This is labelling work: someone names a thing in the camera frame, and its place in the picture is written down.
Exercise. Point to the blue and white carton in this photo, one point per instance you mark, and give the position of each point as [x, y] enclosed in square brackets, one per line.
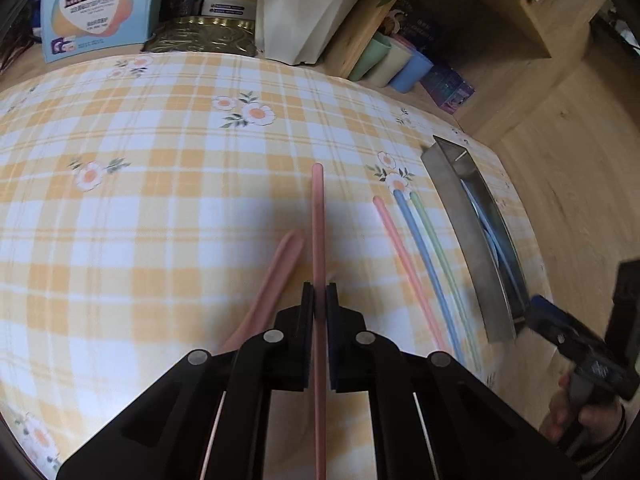
[95, 10]

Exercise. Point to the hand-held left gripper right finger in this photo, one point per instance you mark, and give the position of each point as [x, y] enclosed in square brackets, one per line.
[331, 320]

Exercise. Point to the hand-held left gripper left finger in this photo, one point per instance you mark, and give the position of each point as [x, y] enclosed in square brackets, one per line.
[308, 305]

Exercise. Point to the person's right forearm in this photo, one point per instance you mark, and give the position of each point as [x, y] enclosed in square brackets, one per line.
[600, 452]

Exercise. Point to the pink plastic spoon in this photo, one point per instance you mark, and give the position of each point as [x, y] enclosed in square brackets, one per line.
[272, 280]

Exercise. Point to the person's right hand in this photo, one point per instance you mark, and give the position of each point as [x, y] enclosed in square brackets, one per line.
[600, 417]

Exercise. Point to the blue cup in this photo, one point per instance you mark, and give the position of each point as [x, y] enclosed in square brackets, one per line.
[410, 75]

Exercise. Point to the blue chopstick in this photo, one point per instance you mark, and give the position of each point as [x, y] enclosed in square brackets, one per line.
[431, 267]

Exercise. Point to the white faceted planter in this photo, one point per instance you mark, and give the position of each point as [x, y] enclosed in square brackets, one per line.
[300, 15]

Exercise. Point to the green cup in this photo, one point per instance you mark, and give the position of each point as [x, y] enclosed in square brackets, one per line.
[367, 60]

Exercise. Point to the green chopstick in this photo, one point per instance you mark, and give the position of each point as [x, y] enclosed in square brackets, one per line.
[448, 267]

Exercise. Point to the dark illustrated book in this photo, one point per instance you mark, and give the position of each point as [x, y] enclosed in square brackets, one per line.
[417, 30]

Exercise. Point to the yellow plaid floral tablecloth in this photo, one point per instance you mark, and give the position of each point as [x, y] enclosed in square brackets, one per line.
[150, 210]

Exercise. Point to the wooden shelf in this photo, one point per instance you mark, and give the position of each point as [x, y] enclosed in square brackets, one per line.
[515, 15]

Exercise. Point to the purple box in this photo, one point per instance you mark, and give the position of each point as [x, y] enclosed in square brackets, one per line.
[447, 87]

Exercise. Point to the beige cup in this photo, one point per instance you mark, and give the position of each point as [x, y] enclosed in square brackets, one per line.
[390, 67]

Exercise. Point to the pink chopstick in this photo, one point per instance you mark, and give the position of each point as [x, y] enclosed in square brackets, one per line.
[318, 220]
[406, 260]

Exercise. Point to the metal tray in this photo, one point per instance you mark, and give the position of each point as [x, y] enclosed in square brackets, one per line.
[465, 230]

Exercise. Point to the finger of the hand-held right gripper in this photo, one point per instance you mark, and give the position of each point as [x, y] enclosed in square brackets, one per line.
[575, 340]

